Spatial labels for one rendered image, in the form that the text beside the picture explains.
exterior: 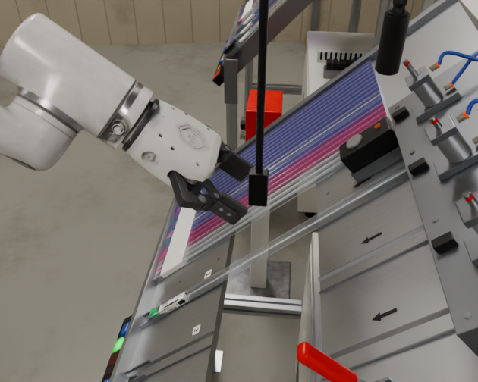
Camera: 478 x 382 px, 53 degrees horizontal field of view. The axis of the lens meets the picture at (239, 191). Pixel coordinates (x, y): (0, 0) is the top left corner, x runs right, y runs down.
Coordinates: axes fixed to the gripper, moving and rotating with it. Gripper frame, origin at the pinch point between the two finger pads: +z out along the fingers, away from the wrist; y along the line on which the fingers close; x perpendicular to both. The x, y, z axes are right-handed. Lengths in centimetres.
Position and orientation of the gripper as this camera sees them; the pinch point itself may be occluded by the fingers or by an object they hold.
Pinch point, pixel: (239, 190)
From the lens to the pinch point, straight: 63.0
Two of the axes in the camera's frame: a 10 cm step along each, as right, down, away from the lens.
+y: 1.0, -6.0, 7.9
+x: -6.0, 6.0, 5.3
